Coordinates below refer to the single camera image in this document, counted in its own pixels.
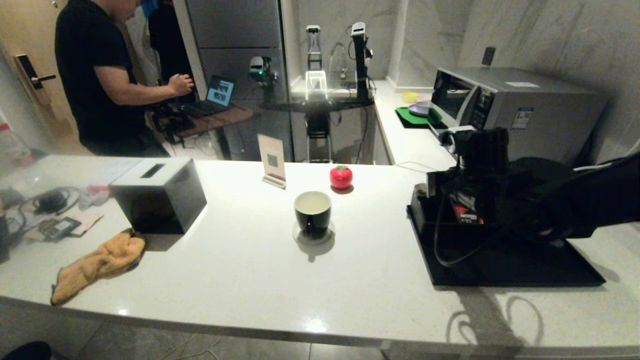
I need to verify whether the brown wooden desk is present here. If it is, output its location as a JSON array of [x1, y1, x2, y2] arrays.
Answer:
[[150, 104, 257, 140]]

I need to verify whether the black rounded object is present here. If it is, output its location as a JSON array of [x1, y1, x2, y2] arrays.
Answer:
[[0, 340, 53, 360]]

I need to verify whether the open laptop blue screen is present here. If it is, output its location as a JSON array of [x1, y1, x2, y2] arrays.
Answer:
[[192, 75, 236, 119]]

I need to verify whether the clear plastic bottle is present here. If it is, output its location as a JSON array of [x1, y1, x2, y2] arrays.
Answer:
[[0, 122, 34, 169]]

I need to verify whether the QR code sign card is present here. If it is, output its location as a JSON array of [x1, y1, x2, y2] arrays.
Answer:
[[256, 133, 288, 190]]

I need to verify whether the chrome kitchen faucet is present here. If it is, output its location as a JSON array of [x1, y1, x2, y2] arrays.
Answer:
[[329, 41, 349, 80]]

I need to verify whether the green mat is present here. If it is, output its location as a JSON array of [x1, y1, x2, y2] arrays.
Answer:
[[397, 105, 445, 126]]

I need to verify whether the white power cable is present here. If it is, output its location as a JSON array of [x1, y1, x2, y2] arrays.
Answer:
[[573, 140, 640, 173]]

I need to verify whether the black electronic door lock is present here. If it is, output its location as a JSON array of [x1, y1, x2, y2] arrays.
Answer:
[[13, 54, 57, 107]]

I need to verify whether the black mouse cable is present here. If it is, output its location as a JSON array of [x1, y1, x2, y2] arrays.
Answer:
[[16, 185, 84, 216]]

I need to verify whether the stainless steel refrigerator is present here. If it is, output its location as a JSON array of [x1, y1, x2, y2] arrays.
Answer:
[[172, 0, 295, 162]]

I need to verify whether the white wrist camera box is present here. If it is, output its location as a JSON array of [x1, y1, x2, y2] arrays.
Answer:
[[439, 125, 477, 147]]

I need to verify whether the black electric kettle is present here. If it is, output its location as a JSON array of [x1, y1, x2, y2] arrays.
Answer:
[[495, 156, 581, 248]]

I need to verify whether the black serving tray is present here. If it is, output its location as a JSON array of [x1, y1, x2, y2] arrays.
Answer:
[[407, 201, 607, 289]]

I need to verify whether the black glossy tissue box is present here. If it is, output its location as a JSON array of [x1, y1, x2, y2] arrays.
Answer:
[[108, 156, 208, 236]]

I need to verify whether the red coffee sachet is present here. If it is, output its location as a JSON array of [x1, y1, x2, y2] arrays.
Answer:
[[451, 202, 484, 226]]

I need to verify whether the teal card packet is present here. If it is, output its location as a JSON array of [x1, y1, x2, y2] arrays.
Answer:
[[39, 217, 81, 242]]

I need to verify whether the person's right hand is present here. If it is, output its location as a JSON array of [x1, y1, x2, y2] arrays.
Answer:
[[167, 74, 195, 97]]

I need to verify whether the purple bowl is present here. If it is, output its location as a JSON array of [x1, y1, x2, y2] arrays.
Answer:
[[408, 100, 437, 117]]

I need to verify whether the black compartment organizer box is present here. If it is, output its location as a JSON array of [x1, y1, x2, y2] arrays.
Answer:
[[409, 183, 499, 237]]

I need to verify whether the person in dark clothes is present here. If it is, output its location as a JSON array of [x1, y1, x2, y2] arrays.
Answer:
[[147, 0, 195, 86]]

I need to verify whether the silver microwave oven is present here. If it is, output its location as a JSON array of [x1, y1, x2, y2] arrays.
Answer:
[[431, 66, 609, 166]]

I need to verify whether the red tomato shaped timer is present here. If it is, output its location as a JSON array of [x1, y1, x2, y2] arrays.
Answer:
[[329, 164, 354, 191]]

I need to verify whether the printed white paper sheet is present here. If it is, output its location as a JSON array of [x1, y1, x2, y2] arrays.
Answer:
[[85, 157, 145, 187]]

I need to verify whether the person in black shirt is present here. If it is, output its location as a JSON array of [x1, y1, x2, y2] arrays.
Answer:
[[54, 0, 193, 157]]

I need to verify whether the black mug white inside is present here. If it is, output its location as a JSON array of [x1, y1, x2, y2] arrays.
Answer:
[[293, 190, 333, 239]]

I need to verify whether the pink paper envelope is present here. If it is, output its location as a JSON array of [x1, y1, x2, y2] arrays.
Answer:
[[24, 210, 105, 242]]

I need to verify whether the black robot torso column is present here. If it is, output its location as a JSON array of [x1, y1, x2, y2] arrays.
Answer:
[[305, 111, 334, 164]]

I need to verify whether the black round platform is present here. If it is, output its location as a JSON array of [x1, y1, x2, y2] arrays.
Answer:
[[259, 95, 376, 113]]

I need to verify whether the glowing white frame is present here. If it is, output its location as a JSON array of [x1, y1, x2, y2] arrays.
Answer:
[[304, 69, 330, 101]]

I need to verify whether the orange terry cloth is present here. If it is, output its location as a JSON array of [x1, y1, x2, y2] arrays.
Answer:
[[50, 228, 147, 307]]

